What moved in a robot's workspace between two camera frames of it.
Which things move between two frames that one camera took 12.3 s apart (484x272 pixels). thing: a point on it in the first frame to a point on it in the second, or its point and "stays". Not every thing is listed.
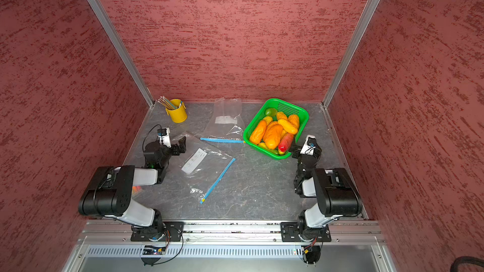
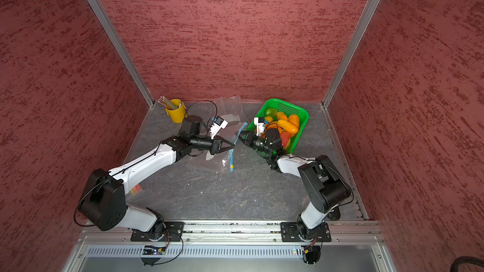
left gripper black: (177, 152) to (217, 147)
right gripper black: (297, 150) to (249, 138)
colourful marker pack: (136, 189) stays
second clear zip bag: (226, 124) stays
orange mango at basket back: (294, 119) stays
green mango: (271, 112) stays
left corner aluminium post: (116, 35) stays
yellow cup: (179, 114) stays
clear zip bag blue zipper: (199, 167) to (224, 136)
